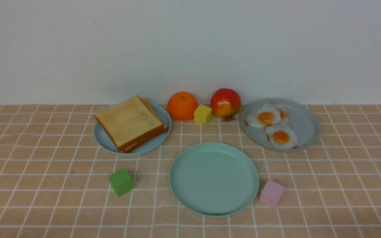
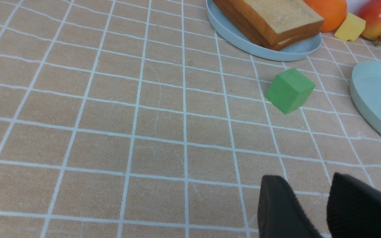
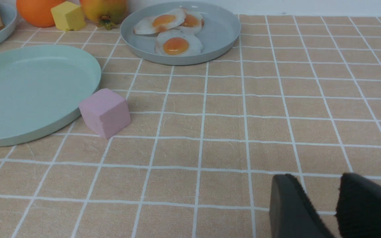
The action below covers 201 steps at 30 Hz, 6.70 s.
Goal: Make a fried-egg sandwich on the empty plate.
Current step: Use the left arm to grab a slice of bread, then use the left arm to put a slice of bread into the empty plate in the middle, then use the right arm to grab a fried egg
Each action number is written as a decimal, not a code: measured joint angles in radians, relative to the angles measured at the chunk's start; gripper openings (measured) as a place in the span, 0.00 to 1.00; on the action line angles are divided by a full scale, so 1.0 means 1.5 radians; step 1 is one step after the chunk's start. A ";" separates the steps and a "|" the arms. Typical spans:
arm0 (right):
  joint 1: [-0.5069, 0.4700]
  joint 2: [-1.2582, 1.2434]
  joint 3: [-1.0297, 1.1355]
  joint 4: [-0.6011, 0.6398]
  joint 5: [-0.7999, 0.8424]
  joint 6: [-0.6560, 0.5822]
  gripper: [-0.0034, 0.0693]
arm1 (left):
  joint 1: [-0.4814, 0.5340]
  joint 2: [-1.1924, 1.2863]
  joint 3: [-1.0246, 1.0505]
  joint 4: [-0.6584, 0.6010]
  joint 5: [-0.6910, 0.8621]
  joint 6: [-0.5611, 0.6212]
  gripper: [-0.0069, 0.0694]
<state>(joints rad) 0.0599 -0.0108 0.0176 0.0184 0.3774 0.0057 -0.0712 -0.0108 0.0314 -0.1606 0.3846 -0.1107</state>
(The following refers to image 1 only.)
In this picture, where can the fried egg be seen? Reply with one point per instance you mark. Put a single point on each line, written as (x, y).
(284, 118)
(282, 136)
(264, 117)

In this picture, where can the yellow cube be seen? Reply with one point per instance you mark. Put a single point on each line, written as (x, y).
(202, 114)

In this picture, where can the orange fruit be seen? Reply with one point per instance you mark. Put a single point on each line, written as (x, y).
(182, 106)

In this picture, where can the red apple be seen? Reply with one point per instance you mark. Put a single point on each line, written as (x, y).
(225, 104)

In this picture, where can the green centre plate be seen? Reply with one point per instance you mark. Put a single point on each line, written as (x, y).
(214, 179)

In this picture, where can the blue-grey plate left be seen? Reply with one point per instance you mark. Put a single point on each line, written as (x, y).
(105, 142)

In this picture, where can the blue-grey plate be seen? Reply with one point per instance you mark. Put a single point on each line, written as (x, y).
(301, 121)
(105, 142)

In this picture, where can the green cube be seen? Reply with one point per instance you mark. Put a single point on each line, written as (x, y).
(121, 182)

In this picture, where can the pink cube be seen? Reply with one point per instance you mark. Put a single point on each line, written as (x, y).
(271, 194)

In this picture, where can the blue-grey plate right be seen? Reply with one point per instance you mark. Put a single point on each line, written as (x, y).
(301, 121)

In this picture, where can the checked beige tablecloth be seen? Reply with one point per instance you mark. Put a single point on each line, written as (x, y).
(54, 179)

